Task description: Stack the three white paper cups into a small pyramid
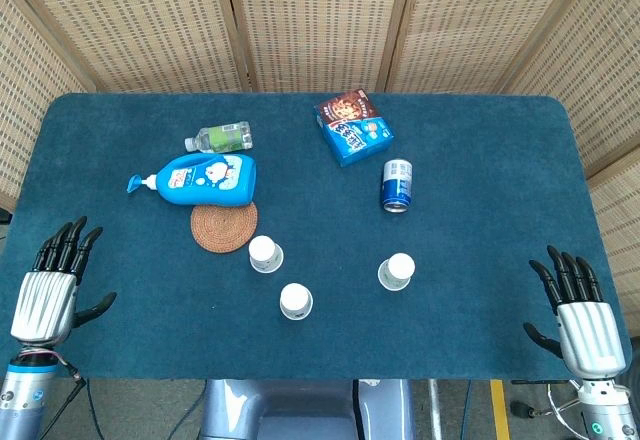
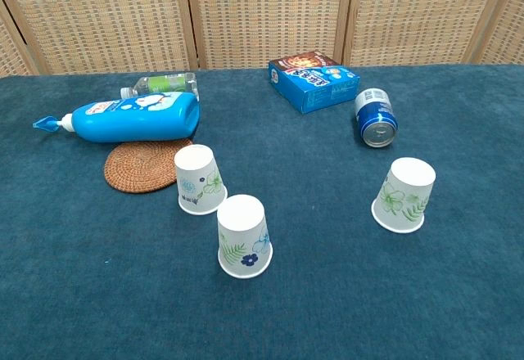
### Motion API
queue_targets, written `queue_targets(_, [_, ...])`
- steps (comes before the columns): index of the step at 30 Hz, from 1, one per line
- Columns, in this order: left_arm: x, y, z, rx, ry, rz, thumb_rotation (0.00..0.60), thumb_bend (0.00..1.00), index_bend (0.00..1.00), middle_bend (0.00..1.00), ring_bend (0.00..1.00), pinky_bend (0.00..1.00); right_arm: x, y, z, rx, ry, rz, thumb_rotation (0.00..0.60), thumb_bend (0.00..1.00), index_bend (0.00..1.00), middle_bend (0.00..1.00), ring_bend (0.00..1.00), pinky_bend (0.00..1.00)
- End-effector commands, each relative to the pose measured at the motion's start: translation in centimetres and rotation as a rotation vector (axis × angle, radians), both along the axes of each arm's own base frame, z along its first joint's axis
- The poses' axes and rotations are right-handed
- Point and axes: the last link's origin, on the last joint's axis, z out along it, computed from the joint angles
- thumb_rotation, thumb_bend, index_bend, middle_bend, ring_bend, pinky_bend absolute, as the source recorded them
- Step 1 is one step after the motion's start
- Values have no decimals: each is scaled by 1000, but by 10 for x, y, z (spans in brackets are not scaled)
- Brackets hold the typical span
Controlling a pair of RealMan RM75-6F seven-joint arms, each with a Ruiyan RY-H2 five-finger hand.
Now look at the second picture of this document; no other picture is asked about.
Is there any white floral paper cup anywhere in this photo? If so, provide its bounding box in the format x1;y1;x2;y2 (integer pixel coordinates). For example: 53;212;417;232
174;144;228;216
216;194;273;280
371;157;436;235

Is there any blue cookie box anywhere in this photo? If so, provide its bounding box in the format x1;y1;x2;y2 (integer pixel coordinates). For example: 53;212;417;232
268;51;362;115

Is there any round woven rattan coaster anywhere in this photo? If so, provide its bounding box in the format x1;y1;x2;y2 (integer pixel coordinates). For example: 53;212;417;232
103;138;194;194

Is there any blue white drink can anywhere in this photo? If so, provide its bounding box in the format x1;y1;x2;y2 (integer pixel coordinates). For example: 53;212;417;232
354;88;399;148

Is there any clear green-label water bottle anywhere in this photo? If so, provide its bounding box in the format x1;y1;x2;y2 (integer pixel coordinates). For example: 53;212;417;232
120;72;201;101

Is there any blue pump soap bottle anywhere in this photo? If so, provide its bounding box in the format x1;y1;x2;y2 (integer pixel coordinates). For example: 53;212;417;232
32;91;201;144

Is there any dark teal tablecloth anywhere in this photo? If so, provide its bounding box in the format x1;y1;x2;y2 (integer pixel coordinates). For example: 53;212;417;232
0;63;524;360

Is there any woven wooden folding screen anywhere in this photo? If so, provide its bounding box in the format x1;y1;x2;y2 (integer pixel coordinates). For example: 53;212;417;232
0;0;524;77

